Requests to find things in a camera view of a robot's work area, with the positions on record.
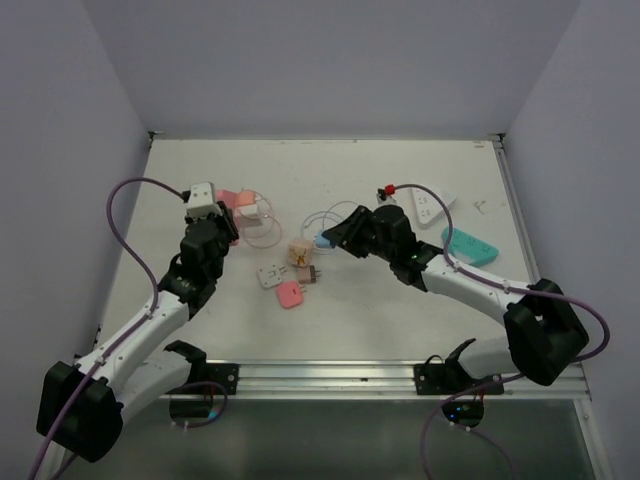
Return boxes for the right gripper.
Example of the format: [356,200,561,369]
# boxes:
[323,205,395,263]

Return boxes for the orange plug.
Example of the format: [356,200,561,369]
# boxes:
[235,189,257,208]

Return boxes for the blue plug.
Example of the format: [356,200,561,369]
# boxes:
[314,231,335,250]

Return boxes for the blue charging cable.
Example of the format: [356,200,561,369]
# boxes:
[301,201,357,256]

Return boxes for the beige cube socket adapter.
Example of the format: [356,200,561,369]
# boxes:
[286,238,314,268]

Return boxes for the white plug adapter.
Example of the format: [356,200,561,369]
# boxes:
[256,264,287,289]

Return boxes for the white triangular power strip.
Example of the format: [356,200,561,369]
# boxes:
[405,186,456,230]

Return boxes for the pink plug adapter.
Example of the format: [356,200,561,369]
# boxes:
[276,280,306,309]

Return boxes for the teal triangular power strip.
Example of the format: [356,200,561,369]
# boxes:
[441,227,499,268]

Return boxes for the pink triangular power strip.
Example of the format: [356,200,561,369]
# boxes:
[216,189,238,221]

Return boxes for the white charger plug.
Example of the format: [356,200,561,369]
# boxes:
[234,204,263,228]

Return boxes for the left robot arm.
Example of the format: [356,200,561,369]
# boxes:
[36,201,239,463]

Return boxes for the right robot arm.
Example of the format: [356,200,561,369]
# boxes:
[322,205,589,393]

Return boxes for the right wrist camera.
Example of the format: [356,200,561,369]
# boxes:
[376,184,398,207]

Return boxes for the aluminium front rail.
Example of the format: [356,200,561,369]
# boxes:
[64,357,591,401]

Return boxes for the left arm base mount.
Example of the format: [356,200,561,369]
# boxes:
[201,362,240,395]

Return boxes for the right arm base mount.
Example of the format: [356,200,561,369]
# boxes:
[413,338,510,396]

